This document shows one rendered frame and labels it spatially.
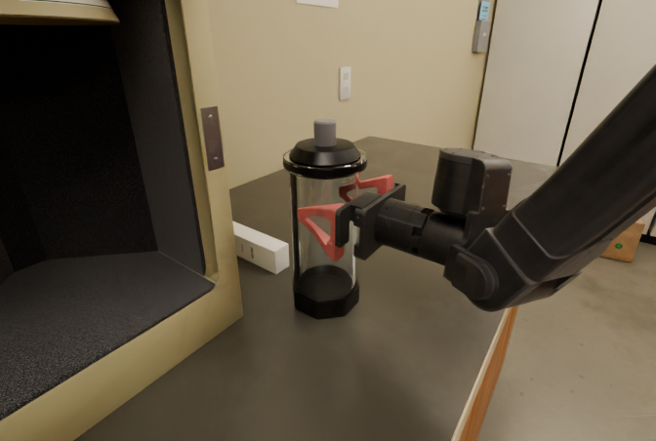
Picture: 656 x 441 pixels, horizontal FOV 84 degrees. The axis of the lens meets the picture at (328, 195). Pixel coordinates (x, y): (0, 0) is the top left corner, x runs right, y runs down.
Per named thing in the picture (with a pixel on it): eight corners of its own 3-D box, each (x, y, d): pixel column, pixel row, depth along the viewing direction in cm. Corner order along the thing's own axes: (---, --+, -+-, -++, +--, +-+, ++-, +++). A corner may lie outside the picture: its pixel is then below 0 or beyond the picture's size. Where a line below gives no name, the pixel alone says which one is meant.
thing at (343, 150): (274, 173, 46) (271, 122, 44) (317, 156, 53) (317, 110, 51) (334, 188, 41) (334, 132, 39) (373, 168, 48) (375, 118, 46)
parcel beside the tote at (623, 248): (556, 247, 248) (567, 210, 237) (556, 227, 274) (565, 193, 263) (631, 264, 229) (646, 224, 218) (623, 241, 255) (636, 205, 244)
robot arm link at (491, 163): (482, 309, 30) (549, 293, 34) (513, 177, 27) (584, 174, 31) (398, 249, 41) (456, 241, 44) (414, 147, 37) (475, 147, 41)
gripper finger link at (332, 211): (284, 194, 43) (350, 215, 38) (321, 177, 48) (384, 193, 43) (287, 243, 46) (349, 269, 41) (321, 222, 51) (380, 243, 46)
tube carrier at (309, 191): (274, 296, 54) (265, 157, 45) (318, 262, 62) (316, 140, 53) (334, 326, 48) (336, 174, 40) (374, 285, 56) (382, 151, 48)
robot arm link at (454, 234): (470, 285, 36) (484, 265, 41) (484, 220, 34) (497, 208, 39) (406, 261, 40) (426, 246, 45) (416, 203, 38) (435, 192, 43)
